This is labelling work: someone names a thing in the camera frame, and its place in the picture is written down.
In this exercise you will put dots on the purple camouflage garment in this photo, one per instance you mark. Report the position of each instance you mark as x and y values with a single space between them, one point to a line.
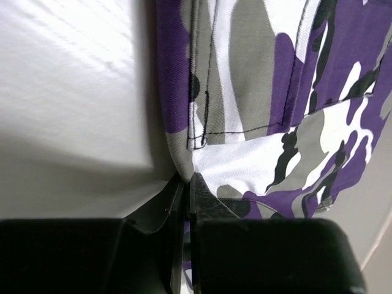
278 105

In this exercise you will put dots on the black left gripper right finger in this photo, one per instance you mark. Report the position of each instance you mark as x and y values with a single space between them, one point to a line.
277 255

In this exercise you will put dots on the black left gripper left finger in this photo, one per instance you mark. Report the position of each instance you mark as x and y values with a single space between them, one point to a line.
139 253

